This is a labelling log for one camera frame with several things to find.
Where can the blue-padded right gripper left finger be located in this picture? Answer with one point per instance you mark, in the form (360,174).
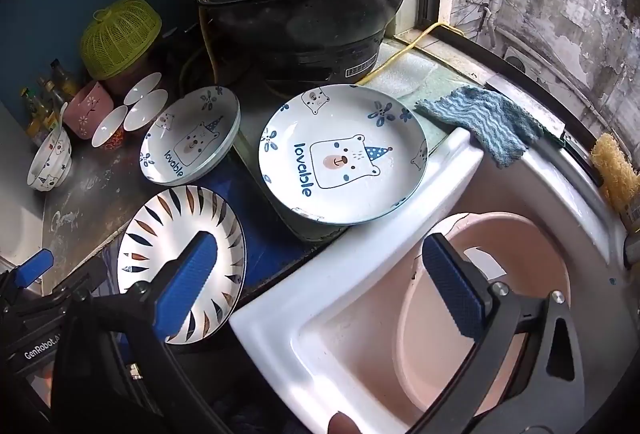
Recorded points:
(113,366)

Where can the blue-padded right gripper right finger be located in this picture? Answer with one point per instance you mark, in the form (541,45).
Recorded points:
(523,373)

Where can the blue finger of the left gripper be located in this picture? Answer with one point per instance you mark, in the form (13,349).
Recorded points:
(32,269)

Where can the white patterned bowl with spoon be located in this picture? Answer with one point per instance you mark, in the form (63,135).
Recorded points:
(51,163)

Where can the pink plastic basin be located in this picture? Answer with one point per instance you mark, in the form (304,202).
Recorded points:
(506,248)

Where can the leaf pattern striped plate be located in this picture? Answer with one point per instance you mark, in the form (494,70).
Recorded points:
(158,233)

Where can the condiment bottles cluster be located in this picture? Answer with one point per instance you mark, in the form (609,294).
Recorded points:
(44,105)

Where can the small white bowl lower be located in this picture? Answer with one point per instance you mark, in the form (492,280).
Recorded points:
(110,134)

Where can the small white bowl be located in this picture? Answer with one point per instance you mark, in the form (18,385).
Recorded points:
(142,88)
(144,112)
(110,134)

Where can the pink floral cup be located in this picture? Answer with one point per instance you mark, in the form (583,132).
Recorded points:
(88,109)

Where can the small white bowl middle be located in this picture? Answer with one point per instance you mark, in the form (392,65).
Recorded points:
(144,112)

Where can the white ceramic sink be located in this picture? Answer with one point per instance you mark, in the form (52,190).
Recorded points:
(323,336)

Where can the yellow loofah sponge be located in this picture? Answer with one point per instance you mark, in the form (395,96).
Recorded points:
(621,180)

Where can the small white bowl upper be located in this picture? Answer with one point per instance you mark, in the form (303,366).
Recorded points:
(142,88)

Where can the green mesh food cover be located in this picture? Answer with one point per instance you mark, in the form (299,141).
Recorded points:
(118,36)

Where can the blue wavy dish cloth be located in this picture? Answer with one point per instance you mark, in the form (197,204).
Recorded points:
(503,129)

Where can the white bear plate lovable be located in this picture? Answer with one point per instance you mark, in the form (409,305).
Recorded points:
(342,154)

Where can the large black cooking pot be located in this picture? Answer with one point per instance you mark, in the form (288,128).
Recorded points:
(307,42)

